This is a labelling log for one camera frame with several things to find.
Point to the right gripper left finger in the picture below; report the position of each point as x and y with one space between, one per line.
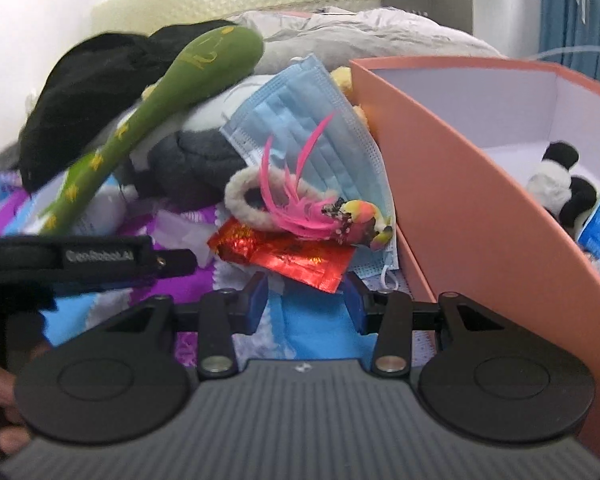
221 315

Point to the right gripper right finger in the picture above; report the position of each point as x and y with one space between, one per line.
388 315

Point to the red foil snack wrapper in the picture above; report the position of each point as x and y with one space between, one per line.
320 264

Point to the pink feather bird toy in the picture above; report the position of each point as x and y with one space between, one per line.
346 222

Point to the blue surgical mask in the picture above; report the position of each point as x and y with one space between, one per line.
346 161

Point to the small panda plush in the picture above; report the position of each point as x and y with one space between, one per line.
568 198

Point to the person's left hand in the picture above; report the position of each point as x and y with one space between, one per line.
13 432

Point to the colourful striped bed sheet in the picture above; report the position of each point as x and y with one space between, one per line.
119 318

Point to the grey white penguin plush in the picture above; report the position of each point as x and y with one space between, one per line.
187 160

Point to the orange cardboard box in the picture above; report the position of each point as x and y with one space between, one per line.
460 138

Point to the black clothing pile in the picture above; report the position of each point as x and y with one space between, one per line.
93 83

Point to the green plush massage stick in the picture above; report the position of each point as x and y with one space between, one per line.
207 66

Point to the grey quilt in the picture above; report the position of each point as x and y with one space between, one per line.
337 36

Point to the blue curtain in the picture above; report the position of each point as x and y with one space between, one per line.
570 35

